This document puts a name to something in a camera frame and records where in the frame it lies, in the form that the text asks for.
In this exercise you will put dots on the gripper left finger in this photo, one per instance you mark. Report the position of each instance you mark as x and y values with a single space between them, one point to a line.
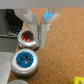
29 16

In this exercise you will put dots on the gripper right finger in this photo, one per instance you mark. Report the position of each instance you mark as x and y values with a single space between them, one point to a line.
46 30

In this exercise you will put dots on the red button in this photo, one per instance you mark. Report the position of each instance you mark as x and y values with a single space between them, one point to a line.
27 37

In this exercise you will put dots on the blue button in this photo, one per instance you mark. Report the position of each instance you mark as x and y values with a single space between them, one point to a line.
24 59

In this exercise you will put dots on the green button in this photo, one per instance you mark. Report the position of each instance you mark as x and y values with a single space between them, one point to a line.
17 82

